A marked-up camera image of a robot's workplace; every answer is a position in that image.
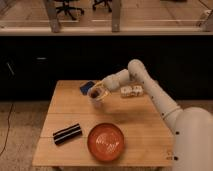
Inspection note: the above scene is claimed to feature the wooden table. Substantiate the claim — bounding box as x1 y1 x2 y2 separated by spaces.
33 80 173 168

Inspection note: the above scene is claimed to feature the orange bowl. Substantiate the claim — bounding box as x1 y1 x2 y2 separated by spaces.
87 123 125 162

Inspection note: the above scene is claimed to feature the office chair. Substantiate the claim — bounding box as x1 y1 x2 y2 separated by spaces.
92 0 112 13
54 0 85 21

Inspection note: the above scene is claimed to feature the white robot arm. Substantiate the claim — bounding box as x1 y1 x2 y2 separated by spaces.
92 59 213 171

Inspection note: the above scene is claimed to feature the dark red pepper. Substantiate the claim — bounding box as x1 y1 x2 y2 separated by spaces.
91 91 100 99

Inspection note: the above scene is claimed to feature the office chair right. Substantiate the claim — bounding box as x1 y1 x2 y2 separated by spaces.
92 0 112 13

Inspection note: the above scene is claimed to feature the office chair left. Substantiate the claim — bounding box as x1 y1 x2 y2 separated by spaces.
54 0 85 21

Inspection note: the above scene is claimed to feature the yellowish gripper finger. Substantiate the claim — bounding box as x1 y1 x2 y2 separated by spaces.
92 81 109 100

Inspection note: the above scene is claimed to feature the black white striped cloth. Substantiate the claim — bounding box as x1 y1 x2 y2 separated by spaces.
53 124 82 145

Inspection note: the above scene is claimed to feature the white patterned box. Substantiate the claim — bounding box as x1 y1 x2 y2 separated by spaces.
120 85 144 98

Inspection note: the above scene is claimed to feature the black cable left floor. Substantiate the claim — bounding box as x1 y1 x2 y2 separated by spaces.
0 99 16 158

